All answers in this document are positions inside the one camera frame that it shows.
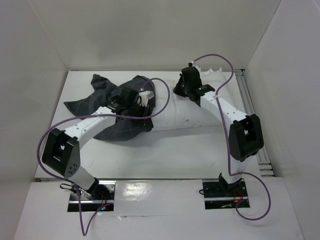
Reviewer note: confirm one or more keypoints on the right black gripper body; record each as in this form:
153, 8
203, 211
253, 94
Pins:
181, 88

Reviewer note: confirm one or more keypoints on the white pillow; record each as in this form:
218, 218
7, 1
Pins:
182, 113

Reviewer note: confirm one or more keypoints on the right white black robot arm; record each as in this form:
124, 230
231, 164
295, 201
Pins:
244, 133

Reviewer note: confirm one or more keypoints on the aluminium rail at table edge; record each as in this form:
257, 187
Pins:
264, 163

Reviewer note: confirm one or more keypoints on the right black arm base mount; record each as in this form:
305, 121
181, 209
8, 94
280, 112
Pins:
217, 198

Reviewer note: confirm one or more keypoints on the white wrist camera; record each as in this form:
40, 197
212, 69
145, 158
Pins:
193, 64
143, 94

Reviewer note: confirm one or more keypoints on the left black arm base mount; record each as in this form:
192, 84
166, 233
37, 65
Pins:
102, 198

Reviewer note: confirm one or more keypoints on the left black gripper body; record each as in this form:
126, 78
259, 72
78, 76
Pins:
135, 110

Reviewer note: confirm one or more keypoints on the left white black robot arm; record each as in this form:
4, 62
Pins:
122, 117

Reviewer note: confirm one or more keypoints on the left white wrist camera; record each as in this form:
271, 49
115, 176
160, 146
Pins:
143, 94

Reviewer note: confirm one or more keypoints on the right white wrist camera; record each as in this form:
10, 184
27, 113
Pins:
193, 64

